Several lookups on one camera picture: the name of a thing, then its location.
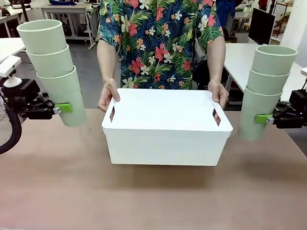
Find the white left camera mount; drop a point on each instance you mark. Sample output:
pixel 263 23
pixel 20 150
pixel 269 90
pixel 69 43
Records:
pixel 12 81

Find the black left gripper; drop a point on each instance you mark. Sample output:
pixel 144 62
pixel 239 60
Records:
pixel 21 95

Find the black stand pole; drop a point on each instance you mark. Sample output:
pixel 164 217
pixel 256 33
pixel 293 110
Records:
pixel 24 9

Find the white background table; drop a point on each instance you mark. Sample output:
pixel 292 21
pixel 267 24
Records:
pixel 7 14

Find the black computer monitor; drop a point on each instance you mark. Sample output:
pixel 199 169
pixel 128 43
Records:
pixel 261 25

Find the black office chair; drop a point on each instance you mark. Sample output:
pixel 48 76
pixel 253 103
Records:
pixel 226 36

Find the white plastic basket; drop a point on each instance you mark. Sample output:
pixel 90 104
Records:
pixel 168 143

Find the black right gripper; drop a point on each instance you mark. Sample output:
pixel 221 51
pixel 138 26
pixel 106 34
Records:
pixel 299 103

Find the person's right hand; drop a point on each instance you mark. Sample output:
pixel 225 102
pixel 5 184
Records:
pixel 108 95

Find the blue jacket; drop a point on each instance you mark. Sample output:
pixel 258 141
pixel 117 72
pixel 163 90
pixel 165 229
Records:
pixel 227 12

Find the person's left forearm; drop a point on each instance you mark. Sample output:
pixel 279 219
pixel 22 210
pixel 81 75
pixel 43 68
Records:
pixel 217 60

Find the person in floral shirt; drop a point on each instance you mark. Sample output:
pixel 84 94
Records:
pixel 156 36

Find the person's left hand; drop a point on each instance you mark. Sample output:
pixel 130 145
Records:
pixel 219 93

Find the person's right forearm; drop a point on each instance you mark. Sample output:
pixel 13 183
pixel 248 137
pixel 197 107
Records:
pixel 106 60

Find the wooden chair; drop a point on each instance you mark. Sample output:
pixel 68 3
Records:
pixel 281 22

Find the grey desk white frame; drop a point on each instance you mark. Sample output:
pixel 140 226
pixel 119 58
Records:
pixel 79 10

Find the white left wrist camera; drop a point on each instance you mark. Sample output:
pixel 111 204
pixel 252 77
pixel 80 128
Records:
pixel 8 65

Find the pale green plastic cup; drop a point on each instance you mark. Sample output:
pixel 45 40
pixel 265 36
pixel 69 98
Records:
pixel 273 61
pixel 52 64
pixel 257 107
pixel 266 82
pixel 69 95
pixel 43 40

